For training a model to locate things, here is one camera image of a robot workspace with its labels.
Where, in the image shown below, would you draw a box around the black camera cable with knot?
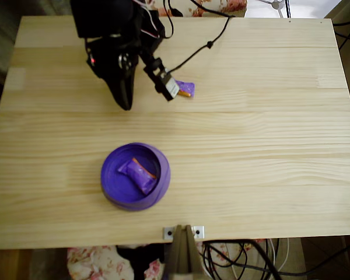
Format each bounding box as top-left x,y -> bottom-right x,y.
165,0 -> 233,74

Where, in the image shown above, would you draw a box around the black wrist camera with label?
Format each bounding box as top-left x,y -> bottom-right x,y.
139,52 -> 181,102

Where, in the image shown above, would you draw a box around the brown camera stand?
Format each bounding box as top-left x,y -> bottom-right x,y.
164,224 -> 207,280

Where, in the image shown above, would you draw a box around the red white servo wires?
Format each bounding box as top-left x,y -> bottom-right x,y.
132,0 -> 162,39

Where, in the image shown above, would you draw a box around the thick black cable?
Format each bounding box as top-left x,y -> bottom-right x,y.
205,239 -> 284,280

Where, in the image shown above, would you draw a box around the purple orange candy wrapper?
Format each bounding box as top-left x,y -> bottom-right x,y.
116,157 -> 159,195
174,80 -> 195,99

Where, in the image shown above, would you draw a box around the floral fabric cushion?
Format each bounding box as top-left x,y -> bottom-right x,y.
145,0 -> 248,18
66,239 -> 269,280

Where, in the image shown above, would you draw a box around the purple plastic bowl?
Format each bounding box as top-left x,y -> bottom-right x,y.
100,142 -> 172,212

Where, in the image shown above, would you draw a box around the white cable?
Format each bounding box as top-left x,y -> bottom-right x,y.
232,237 -> 290,280

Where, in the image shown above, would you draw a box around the black cloth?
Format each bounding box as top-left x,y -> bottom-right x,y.
115,244 -> 166,280

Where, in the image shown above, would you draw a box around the white stand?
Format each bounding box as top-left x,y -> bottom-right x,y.
258,0 -> 286,18

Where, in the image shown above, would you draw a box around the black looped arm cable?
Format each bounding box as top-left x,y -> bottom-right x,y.
160,0 -> 175,39

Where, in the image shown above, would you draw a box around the silver metal bracket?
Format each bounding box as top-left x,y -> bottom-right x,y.
162,225 -> 205,240

